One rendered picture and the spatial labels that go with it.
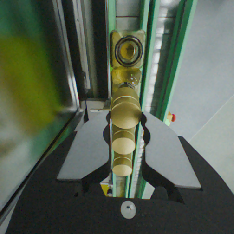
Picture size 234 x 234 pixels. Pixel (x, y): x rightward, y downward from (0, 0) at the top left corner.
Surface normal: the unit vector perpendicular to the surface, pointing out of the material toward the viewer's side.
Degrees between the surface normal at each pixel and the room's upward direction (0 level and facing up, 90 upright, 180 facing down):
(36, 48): 90
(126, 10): 0
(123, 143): 0
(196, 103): 0
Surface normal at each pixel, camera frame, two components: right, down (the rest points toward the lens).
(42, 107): 1.00, 0.04
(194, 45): -0.06, 0.53
